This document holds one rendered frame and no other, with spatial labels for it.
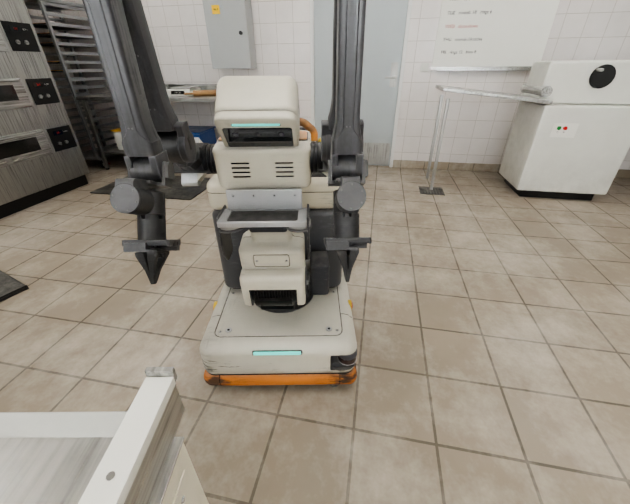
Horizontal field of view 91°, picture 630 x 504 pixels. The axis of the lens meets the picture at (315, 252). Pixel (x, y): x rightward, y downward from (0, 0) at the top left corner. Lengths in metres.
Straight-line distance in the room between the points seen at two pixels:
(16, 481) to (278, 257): 0.79
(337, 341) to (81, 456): 0.94
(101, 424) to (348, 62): 0.65
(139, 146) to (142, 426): 0.55
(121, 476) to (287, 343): 0.95
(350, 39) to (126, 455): 0.65
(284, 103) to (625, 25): 4.30
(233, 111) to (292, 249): 0.45
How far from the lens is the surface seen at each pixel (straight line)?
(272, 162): 0.92
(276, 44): 4.48
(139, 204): 0.69
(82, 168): 4.53
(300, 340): 1.25
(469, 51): 4.36
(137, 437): 0.36
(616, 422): 1.79
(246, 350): 1.27
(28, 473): 0.47
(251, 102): 0.86
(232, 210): 0.97
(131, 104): 0.75
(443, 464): 1.38
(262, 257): 1.06
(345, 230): 0.68
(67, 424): 0.49
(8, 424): 0.53
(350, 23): 0.66
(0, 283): 2.80
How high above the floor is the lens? 1.19
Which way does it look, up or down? 31 degrees down
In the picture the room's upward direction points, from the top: 1 degrees counter-clockwise
